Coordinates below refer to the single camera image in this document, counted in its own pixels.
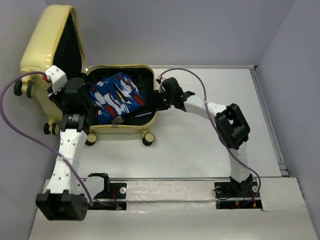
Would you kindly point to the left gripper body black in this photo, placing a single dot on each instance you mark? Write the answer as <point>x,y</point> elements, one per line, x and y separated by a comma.
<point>61,99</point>

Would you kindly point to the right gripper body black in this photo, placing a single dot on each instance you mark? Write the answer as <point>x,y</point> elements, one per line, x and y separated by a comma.
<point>163,101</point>

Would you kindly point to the purple white toothbrush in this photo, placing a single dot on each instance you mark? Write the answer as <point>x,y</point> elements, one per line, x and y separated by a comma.
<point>143,114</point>

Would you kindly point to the blue red white cloth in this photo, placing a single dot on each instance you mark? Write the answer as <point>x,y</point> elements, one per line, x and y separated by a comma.
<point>115,96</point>

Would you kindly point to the grey cube box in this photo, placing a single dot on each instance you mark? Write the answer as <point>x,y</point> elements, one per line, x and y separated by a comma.
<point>117,120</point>

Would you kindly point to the yellow hard-shell suitcase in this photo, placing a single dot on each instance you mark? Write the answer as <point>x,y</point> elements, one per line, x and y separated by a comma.
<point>56,40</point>

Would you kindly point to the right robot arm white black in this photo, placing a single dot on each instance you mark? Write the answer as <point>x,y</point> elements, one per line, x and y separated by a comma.
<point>230,123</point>

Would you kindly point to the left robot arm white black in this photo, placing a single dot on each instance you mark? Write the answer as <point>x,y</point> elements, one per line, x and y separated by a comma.
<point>66,198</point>

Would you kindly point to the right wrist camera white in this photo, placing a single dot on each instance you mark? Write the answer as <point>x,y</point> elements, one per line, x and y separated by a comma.
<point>160,80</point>

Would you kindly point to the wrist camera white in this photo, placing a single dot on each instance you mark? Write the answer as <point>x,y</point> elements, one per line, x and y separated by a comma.
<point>57,78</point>
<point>160,80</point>

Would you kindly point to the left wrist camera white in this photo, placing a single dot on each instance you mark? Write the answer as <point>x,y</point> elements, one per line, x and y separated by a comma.
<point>57,78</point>

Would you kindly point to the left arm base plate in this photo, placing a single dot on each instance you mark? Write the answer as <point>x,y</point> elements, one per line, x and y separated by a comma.
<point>111,200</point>

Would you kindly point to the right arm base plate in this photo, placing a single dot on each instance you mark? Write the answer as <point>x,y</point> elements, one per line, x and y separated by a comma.
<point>227,199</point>

